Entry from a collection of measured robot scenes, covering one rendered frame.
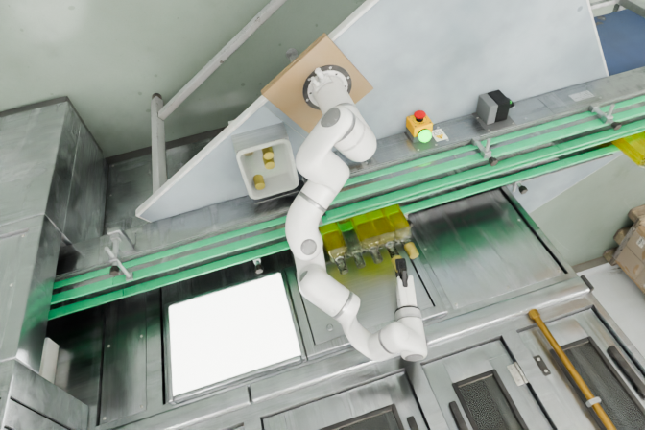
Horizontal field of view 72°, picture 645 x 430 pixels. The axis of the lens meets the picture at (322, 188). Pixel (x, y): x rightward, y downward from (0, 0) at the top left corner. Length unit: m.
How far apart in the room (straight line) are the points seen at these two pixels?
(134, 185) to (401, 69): 1.31
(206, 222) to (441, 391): 0.92
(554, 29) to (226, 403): 1.57
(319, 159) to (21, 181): 1.14
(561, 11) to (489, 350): 1.10
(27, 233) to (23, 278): 0.19
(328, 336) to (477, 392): 0.46
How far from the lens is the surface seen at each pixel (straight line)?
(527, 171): 1.83
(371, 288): 1.55
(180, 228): 1.61
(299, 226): 1.11
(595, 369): 1.61
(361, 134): 1.13
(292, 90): 1.36
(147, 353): 1.66
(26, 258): 1.58
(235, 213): 1.58
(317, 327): 1.50
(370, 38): 1.39
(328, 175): 1.10
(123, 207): 2.11
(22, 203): 1.77
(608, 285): 5.53
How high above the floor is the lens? 1.89
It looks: 42 degrees down
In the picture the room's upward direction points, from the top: 158 degrees clockwise
